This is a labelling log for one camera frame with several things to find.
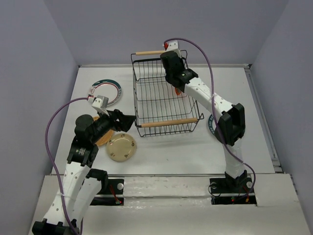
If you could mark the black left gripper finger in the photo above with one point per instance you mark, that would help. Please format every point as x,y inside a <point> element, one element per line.
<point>126,122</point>
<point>116,114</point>

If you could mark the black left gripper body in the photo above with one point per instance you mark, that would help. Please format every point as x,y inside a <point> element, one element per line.
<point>103,124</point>

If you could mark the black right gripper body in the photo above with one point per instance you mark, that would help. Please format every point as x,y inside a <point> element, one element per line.
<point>167,77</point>

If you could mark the orange plate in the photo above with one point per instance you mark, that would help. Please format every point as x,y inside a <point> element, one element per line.
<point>178,91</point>

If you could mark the white plate teal lettered rim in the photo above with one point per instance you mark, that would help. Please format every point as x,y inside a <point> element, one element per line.
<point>211,124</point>

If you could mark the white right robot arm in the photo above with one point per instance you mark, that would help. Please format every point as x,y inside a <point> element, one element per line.
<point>229,120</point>

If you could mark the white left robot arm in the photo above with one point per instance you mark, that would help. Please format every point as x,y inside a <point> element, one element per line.
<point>80,182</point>

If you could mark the woven tan plate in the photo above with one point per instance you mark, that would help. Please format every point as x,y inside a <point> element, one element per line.
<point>106,137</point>

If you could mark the beige floral plate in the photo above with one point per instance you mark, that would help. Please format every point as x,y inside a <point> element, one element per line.
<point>121,147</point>

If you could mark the white plate teal red rim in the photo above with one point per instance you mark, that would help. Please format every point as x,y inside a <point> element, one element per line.
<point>107,88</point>

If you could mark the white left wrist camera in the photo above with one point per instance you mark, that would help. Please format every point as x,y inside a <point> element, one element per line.
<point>99,103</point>

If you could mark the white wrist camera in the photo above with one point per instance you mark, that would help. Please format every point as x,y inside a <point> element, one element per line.
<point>172,46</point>
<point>99,103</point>

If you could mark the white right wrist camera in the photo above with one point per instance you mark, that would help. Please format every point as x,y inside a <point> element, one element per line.
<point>172,46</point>

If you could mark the black wire dish rack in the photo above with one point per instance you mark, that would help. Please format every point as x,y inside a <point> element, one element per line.
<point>159,111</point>

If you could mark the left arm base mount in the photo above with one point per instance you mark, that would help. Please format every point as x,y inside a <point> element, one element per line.
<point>112,195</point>

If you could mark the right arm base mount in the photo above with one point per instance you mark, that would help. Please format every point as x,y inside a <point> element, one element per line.
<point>222,194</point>

